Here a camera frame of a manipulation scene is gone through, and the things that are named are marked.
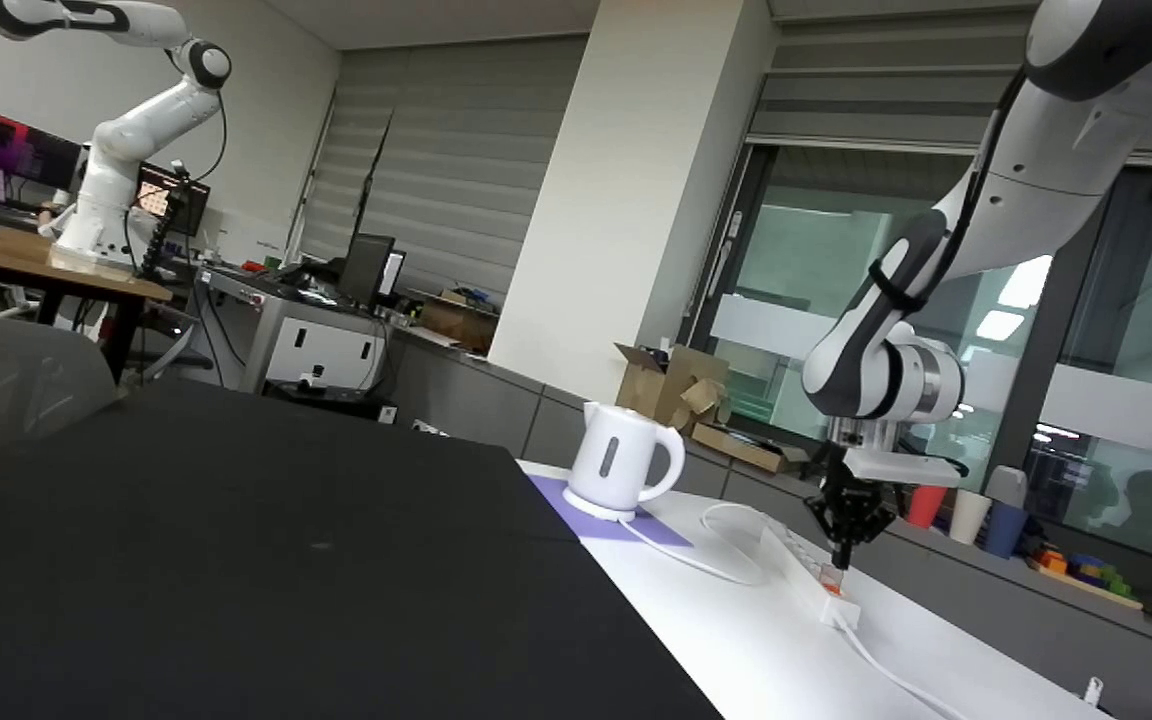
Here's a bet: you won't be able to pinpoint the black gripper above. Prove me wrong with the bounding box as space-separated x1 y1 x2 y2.
808 456 901 576

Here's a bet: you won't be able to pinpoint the red cup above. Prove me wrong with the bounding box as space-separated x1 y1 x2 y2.
903 480 952 536

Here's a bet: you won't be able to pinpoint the white cup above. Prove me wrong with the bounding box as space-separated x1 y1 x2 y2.
948 489 998 549

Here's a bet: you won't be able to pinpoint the blue cup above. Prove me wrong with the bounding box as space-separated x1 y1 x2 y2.
979 464 1036 561

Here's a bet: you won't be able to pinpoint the colourful small toys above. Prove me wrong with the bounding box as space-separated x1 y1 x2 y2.
1027 542 1139 605

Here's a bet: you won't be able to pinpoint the open cardboard box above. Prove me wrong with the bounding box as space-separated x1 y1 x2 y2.
611 340 738 441

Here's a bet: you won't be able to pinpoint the white electric kettle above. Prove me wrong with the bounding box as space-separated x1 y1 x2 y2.
561 396 690 525

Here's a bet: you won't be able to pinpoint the purple mat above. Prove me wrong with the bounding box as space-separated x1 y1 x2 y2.
529 474 697 552

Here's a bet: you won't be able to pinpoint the flat cardboard box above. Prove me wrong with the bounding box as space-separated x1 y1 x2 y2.
415 292 500 357

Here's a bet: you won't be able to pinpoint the black computer monitor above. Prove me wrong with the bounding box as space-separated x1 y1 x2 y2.
338 231 399 317

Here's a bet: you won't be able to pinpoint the white cabinet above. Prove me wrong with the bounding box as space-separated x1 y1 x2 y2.
260 311 393 401

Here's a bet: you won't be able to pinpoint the black board panel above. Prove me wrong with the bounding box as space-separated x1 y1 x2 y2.
0 377 727 720

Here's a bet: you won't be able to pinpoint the grey office chair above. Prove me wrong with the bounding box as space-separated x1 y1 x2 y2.
0 311 120 474

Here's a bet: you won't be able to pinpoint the wooden desk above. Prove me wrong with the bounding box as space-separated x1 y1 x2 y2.
0 217 175 385

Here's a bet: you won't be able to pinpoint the monitor with purple screen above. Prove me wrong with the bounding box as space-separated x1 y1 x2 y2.
0 101 89 206

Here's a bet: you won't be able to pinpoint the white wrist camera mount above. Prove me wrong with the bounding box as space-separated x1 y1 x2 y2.
828 421 976 489

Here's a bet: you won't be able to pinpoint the white power strip cable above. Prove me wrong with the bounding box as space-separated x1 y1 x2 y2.
828 614 998 720

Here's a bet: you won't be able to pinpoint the thin white kettle cable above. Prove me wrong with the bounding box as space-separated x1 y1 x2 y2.
617 512 755 592

